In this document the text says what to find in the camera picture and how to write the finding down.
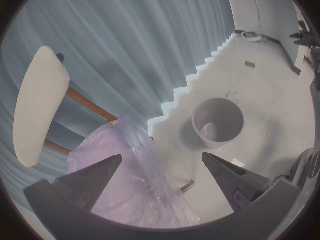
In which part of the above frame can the white trash bin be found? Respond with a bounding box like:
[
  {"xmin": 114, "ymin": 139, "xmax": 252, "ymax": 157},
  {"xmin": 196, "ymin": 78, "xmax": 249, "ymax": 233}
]
[{"xmin": 191, "ymin": 98, "xmax": 244, "ymax": 149}]

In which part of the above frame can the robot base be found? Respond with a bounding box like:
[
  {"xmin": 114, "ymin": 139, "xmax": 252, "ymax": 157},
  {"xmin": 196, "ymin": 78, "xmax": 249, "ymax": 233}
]
[{"xmin": 275, "ymin": 148, "xmax": 320, "ymax": 187}]

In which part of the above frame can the white round ring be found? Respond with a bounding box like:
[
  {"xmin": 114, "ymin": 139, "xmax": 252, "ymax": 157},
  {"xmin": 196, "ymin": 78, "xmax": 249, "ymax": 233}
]
[{"xmin": 241, "ymin": 31, "xmax": 262, "ymax": 42}]

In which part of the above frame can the crumpled white paper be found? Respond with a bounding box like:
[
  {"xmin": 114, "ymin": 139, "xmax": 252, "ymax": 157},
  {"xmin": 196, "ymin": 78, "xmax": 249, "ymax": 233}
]
[{"xmin": 226, "ymin": 89, "xmax": 240, "ymax": 102}]

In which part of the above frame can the purple plastic bag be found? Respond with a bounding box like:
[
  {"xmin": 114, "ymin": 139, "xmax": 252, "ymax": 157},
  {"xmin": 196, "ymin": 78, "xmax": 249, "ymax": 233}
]
[{"xmin": 67, "ymin": 115, "xmax": 200, "ymax": 229}]

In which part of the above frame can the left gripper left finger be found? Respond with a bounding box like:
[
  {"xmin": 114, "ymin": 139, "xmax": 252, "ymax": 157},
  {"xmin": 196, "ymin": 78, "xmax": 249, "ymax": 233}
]
[{"xmin": 53, "ymin": 154, "xmax": 122, "ymax": 213}]

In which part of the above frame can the cream cushioned wooden chair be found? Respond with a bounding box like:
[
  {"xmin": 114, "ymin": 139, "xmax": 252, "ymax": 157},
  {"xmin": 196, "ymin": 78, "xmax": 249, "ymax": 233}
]
[{"xmin": 13, "ymin": 46, "xmax": 153, "ymax": 168}]

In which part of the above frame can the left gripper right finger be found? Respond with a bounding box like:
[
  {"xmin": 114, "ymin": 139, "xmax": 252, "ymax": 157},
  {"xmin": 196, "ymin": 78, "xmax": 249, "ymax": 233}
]
[{"xmin": 201, "ymin": 152, "xmax": 271, "ymax": 213}]

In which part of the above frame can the pale blue curtain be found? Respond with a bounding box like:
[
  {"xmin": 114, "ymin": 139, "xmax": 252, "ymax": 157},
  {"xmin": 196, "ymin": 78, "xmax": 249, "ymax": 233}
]
[{"xmin": 0, "ymin": 0, "xmax": 237, "ymax": 217}]

